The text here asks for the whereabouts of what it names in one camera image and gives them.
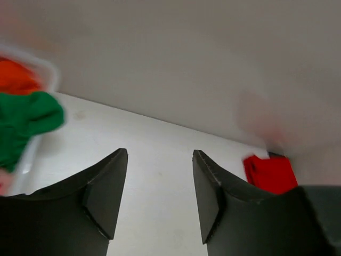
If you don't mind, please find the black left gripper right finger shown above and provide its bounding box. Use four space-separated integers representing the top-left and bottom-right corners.
192 150 338 255

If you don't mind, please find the orange t shirt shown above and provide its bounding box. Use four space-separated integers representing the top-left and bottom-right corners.
1 57 43 95

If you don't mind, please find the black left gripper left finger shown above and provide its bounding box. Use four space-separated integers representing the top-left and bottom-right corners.
1 148 128 255

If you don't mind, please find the green t shirt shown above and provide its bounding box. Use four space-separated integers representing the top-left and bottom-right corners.
1 91 64 173

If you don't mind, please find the folded red t shirt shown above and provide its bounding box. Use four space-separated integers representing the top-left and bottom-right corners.
243 155 298 195

